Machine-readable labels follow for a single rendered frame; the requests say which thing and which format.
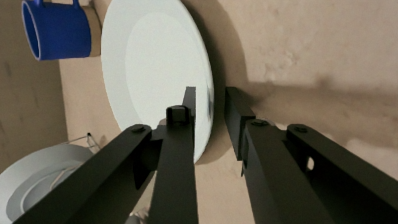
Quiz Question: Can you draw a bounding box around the white plate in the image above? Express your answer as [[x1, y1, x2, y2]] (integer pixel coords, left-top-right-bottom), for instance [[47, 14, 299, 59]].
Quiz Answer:
[[101, 0, 215, 164], [125, 214, 141, 224], [0, 144, 94, 224]]

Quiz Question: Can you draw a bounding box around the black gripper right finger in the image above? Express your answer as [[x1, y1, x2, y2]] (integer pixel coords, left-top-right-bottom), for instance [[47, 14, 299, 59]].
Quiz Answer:
[[224, 87, 398, 224]]

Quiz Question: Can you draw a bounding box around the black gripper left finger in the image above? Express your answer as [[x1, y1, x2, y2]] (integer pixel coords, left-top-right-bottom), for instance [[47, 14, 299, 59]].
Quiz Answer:
[[12, 86, 199, 224]]

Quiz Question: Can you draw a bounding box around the dark blue mug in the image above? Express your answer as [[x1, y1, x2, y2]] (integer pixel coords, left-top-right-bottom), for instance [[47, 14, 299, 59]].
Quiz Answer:
[[21, 0, 102, 61]]

